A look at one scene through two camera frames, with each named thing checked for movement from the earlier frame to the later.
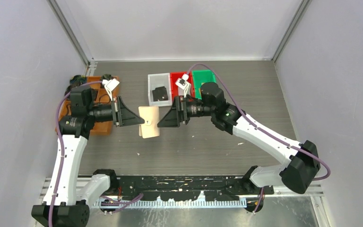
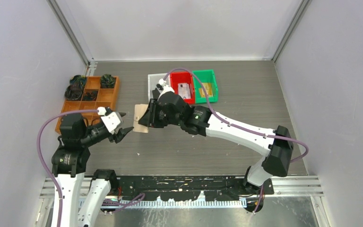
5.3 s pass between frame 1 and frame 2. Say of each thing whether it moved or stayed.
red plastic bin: stayed
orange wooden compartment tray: stayed
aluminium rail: stayed
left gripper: moved
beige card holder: moved
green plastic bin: stayed
